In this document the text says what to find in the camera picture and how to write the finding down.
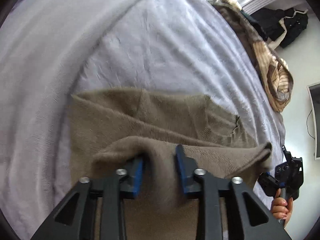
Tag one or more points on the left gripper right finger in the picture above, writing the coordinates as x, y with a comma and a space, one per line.
246, 215

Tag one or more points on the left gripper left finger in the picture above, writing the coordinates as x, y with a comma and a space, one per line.
94, 207

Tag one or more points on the brown knit sweater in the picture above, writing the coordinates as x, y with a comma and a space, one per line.
109, 127

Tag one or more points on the dark clothes on rack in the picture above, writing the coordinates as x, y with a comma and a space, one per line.
278, 28

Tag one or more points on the person's right hand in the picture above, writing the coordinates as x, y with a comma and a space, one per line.
281, 208

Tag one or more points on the tan striped garment pile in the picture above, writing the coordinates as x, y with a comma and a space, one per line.
273, 71

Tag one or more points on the lavender embossed bedspread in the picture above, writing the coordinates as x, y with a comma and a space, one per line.
184, 47

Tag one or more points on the lavender plush blanket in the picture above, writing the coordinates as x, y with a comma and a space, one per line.
43, 46

